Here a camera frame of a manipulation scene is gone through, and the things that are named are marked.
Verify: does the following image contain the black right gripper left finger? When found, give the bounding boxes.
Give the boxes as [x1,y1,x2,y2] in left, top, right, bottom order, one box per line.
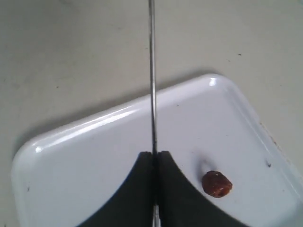
[79,152,154,227]

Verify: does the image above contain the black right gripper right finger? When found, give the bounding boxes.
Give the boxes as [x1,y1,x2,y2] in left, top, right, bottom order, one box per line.
[157,151,244,227]

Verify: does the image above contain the thin metal skewer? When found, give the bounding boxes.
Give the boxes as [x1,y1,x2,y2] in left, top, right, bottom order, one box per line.
[147,0,161,227]

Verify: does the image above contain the red meatball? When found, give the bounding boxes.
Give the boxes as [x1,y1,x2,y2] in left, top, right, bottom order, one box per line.
[202,171,233,198]

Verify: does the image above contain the white rectangular plastic tray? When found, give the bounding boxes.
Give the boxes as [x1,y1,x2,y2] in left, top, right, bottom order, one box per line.
[11,74,303,227]

